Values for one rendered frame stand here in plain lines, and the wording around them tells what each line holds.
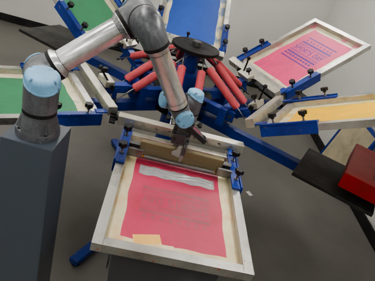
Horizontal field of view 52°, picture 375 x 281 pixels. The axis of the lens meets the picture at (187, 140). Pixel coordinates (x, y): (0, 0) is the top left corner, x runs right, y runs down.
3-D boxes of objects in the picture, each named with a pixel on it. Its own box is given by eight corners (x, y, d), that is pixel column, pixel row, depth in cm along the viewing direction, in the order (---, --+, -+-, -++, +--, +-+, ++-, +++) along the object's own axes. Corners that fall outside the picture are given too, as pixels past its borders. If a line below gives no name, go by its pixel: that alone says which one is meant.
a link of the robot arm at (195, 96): (184, 85, 167) (202, 87, 171) (178, 107, 172) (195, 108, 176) (190, 93, 161) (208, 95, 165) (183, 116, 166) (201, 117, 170)
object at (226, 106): (241, 144, 230) (249, 127, 224) (112, 112, 220) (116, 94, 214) (229, 91, 300) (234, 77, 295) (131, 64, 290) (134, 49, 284)
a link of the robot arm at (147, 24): (164, 9, 122) (202, 123, 154) (155, -1, 131) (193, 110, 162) (130, 23, 121) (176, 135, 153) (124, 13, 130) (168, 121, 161)
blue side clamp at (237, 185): (238, 199, 180) (243, 188, 177) (228, 197, 180) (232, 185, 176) (232, 164, 206) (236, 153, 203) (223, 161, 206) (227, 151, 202)
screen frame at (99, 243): (250, 281, 138) (254, 275, 136) (89, 250, 130) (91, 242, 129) (231, 161, 206) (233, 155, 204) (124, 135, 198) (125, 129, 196)
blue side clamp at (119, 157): (121, 173, 173) (124, 160, 170) (110, 170, 172) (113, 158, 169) (130, 139, 199) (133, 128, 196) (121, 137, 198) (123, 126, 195)
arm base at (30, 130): (6, 135, 130) (7, 110, 126) (27, 116, 144) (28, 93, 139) (49, 148, 131) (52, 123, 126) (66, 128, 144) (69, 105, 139)
